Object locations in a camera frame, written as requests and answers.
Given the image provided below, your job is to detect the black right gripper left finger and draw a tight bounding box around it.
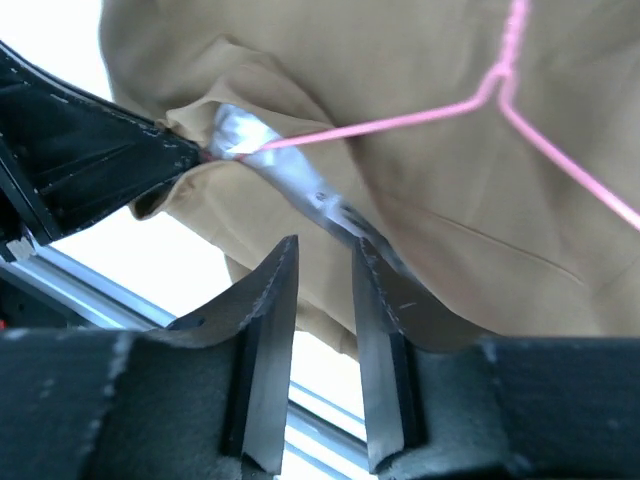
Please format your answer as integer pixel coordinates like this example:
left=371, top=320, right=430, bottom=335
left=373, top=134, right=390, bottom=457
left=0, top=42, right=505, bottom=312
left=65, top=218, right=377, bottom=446
left=1, top=236, right=299, bottom=479

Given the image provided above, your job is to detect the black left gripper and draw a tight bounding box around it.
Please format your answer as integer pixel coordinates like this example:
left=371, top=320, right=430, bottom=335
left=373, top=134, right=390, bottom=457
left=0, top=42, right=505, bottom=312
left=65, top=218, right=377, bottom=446
left=1, top=45, right=201, bottom=262

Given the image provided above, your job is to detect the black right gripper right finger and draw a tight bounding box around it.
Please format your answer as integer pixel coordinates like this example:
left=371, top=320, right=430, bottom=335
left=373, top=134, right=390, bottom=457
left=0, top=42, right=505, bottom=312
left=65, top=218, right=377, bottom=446
left=352, top=240, right=639, bottom=479

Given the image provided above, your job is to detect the tan brown skirt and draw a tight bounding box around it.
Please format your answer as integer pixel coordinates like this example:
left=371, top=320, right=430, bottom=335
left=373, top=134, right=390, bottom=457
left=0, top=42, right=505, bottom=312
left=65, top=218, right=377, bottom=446
left=100, top=1, right=639, bottom=355

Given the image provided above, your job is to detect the pink wire hanger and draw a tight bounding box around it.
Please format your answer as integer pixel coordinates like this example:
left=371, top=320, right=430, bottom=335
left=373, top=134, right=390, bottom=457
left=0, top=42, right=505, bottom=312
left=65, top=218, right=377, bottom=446
left=225, top=1, right=639, bottom=229

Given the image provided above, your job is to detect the aluminium mounting rail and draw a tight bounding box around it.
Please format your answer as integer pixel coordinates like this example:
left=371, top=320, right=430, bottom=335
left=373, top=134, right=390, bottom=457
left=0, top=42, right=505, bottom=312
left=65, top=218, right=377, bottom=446
left=1, top=247, right=370, bottom=479

